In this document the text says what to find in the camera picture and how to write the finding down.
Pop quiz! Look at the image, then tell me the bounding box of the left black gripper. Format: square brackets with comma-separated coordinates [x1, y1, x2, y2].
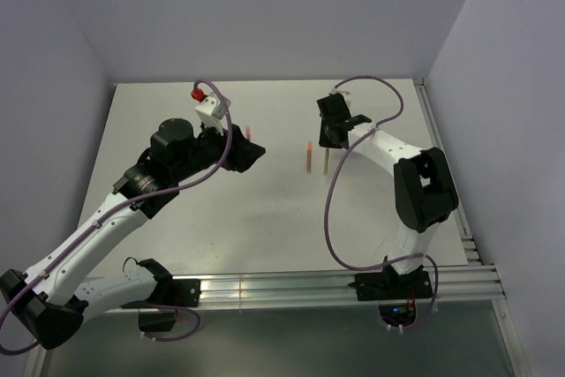
[172, 116, 265, 182]

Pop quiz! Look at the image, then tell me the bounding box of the yellow pen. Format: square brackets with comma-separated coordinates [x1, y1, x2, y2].
[323, 148, 330, 176]

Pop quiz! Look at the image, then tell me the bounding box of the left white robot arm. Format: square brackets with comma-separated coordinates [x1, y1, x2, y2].
[1, 118, 266, 350]

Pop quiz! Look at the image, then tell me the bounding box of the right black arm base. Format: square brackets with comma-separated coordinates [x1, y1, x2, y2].
[348, 267, 438, 331]

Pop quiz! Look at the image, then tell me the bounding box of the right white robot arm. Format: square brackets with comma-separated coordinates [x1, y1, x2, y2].
[317, 92, 459, 298]

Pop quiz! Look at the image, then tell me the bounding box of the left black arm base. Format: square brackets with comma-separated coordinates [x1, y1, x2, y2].
[121, 278, 201, 340]

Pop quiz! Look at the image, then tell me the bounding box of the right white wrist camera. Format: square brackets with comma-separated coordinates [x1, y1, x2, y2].
[330, 89, 350, 98]

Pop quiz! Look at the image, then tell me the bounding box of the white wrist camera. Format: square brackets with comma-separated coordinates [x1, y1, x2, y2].
[192, 88, 230, 135]
[330, 89, 350, 98]

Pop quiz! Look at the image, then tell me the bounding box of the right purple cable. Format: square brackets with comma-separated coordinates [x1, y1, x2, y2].
[324, 76, 439, 330]

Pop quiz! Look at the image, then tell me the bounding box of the purple cable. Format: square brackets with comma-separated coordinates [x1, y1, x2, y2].
[0, 79, 233, 351]
[324, 76, 439, 330]

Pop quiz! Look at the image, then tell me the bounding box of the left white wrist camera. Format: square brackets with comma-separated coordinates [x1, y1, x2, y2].
[192, 88, 230, 135]

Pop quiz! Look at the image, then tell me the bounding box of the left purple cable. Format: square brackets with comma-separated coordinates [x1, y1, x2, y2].
[0, 79, 233, 351]

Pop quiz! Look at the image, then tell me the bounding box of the aluminium rail frame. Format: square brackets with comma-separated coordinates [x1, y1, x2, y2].
[39, 80, 530, 376]

